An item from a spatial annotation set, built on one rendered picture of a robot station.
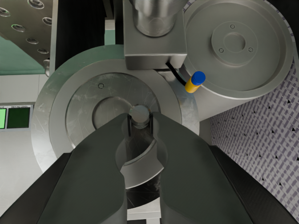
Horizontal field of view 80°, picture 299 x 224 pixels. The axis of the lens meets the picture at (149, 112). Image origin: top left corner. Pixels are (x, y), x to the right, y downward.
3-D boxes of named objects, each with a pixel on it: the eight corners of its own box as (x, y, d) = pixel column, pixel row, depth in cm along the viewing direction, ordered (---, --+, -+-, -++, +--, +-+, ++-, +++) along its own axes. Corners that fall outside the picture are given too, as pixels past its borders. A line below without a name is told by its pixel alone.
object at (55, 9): (62, -94, 21) (55, 56, 17) (104, 33, 44) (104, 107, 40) (58, -94, 21) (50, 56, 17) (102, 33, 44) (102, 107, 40)
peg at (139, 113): (154, 108, 11) (146, 128, 11) (152, 115, 14) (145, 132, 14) (134, 99, 11) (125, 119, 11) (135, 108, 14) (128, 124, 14)
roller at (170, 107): (196, 79, 17) (161, 209, 14) (163, 119, 42) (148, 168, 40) (77, 42, 17) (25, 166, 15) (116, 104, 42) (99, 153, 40)
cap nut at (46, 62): (54, 59, 49) (53, 74, 48) (60, 65, 53) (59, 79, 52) (40, 59, 49) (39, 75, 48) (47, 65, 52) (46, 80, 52)
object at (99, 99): (74, 65, 14) (166, 77, 15) (82, 75, 16) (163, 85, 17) (54, 161, 13) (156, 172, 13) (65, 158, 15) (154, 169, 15)
